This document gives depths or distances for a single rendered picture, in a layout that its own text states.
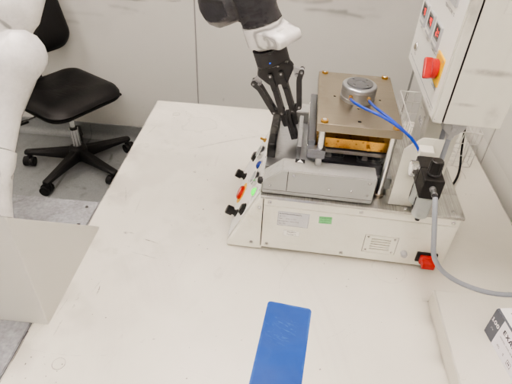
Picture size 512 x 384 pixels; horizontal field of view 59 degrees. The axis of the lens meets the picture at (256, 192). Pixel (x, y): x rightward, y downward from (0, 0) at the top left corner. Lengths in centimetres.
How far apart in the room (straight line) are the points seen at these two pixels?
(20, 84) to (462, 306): 105
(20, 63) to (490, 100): 91
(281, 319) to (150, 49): 198
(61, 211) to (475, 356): 106
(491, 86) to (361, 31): 166
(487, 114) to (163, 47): 201
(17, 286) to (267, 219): 54
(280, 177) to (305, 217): 12
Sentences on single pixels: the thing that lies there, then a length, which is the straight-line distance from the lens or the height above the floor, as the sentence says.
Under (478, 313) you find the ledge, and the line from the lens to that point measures 111.
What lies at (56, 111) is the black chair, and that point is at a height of 48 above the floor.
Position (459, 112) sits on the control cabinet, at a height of 118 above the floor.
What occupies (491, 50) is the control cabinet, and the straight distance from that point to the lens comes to 92.
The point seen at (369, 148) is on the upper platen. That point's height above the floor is 105.
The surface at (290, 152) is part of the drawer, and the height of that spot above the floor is 97.
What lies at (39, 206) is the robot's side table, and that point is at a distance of 138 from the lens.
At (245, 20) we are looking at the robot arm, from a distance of 100.
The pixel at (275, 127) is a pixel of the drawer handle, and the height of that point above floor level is 101.
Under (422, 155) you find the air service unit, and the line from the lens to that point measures 97.
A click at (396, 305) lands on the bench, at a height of 75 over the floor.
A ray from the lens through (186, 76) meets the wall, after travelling 271.
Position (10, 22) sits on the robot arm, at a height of 123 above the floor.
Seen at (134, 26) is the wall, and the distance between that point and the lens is 268.
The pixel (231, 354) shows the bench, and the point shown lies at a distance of 98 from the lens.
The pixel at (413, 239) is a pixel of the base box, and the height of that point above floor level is 85.
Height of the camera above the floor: 158
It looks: 39 degrees down
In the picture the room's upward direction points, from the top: 3 degrees clockwise
